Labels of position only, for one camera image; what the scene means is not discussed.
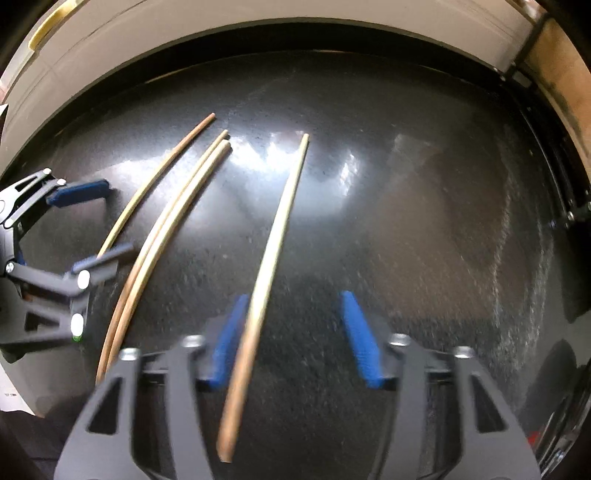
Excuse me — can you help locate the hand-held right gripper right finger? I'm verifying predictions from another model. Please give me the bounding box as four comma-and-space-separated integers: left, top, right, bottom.
339, 291, 541, 480

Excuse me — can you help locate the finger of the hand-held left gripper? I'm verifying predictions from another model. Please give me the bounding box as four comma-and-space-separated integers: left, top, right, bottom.
0, 169, 112, 228
6, 244, 136, 357

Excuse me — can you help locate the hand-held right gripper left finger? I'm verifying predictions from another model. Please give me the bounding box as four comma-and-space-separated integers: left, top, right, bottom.
54, 293, 252, 480

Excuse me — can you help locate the wooden chopstick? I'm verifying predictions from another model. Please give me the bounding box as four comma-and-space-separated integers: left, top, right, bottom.
105, 140, 232, 377
97, 112, 217, 259
217, 133, 310, 463
95, 129, 230, 385

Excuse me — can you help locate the yellow object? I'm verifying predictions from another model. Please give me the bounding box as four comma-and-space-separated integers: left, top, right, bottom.
28, 0, 86, 51

